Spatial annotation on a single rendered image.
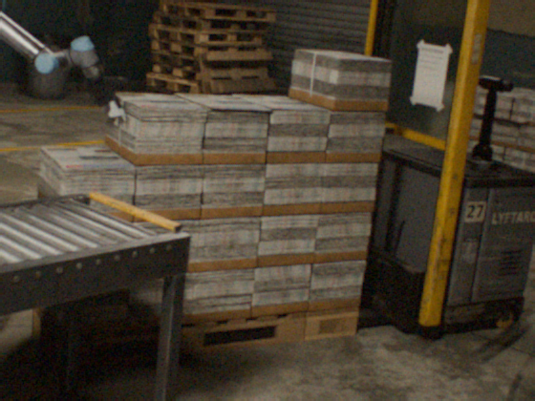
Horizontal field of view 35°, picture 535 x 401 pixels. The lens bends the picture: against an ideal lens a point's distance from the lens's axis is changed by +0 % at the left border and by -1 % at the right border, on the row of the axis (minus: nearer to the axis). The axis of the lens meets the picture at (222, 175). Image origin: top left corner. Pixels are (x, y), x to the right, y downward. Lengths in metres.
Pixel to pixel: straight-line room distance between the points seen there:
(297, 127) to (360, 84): 0.35
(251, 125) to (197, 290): 0.73
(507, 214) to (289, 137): 1.23
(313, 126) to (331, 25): 7.51
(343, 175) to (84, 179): 1.19
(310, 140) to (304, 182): 0.19
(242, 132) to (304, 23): 7.97
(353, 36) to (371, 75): 7.18
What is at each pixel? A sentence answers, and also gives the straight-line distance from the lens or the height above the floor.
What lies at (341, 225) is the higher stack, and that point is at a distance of 3.83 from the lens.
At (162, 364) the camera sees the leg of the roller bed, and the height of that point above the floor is 0.38.
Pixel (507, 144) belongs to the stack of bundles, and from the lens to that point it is 7.95.
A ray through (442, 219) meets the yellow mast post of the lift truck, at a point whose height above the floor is 0.61.
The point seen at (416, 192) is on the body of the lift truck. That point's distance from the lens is 4.30.
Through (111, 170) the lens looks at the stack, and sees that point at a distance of 3.26.
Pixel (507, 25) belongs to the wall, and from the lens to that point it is 9.92.
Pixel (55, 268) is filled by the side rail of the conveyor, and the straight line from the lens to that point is 2.27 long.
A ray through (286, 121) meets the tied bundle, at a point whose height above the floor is 1.01.
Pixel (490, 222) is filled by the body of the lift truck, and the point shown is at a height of 0.57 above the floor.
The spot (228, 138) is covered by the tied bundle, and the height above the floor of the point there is 0.94.
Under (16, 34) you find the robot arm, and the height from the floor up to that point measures 1.29.
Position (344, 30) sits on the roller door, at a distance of 11.00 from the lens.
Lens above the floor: 1.55
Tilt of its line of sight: 13 degrees down
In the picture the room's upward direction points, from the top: 6 degrees clockwise
